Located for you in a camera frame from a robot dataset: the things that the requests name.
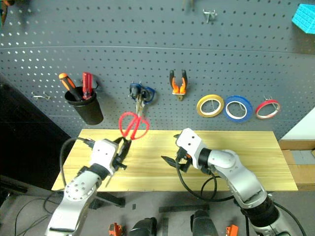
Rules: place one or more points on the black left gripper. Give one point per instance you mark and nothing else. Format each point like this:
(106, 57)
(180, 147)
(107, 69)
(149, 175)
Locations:
(119, 159)

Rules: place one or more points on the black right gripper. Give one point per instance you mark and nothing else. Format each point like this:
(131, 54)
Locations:
(183, 161)

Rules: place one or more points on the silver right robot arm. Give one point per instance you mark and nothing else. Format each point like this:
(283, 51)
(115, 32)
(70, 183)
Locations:
(236, 169)

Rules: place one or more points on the yellow tape roll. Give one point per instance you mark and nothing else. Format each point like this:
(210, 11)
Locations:
(209, 115)

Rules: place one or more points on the blue tape roll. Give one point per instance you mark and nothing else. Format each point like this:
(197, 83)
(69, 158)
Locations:
(249, 108)

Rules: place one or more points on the red tape roll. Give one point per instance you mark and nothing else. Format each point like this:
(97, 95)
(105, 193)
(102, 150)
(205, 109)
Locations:
(258, 109)

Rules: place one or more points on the silver pegboard hook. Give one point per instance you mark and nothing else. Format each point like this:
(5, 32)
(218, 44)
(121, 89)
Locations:
(208, 14)
(267, 99)
(40, 96)

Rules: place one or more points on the dark grey pegboard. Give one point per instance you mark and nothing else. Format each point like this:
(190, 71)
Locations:
(157, 49)

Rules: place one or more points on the black tool cup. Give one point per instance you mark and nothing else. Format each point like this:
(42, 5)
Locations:
(88, 113)

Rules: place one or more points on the black table foot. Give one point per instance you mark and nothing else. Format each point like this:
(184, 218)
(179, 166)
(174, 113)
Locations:
(110, 198)

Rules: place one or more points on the long black floor strip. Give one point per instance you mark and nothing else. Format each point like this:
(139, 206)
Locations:
(184, 208)

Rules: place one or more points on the orange black pliers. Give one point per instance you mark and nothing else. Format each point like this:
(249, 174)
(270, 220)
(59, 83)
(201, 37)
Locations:
(175, 86)

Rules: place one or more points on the short black floor strip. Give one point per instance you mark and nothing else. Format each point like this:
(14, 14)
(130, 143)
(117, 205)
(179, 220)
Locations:
(165, 226)

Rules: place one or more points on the dark rounded shape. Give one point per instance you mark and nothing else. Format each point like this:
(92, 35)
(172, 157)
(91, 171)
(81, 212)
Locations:
(203, 223)
(144, 227)

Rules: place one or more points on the orange black screwdriver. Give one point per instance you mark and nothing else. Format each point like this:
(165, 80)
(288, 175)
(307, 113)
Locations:
(67, 82)

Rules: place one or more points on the orange black part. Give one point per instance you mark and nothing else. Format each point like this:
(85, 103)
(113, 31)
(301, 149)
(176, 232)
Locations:
(232, 231)
(115, 229)

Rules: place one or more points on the black cabinet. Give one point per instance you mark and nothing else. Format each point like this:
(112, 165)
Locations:
(24, 135)

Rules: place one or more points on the white board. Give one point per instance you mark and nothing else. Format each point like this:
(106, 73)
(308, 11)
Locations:
(302, 130)

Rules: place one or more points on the cardboard box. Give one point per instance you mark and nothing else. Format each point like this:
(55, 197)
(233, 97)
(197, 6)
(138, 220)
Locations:
(302, 174)

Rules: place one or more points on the orange green hanging tool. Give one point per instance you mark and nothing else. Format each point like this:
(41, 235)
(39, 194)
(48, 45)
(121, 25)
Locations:
(3, 12)

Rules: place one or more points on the cyan foam block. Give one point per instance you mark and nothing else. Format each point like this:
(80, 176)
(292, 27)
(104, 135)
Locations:
(305, 17)

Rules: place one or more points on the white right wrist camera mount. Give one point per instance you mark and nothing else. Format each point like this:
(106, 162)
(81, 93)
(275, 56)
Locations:
(190, 142)

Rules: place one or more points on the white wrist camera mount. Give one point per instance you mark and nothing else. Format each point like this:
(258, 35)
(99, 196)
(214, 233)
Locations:
(103, 152)
(190, 142)

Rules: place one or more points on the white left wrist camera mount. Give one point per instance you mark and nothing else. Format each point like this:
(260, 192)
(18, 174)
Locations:
(103, 152)

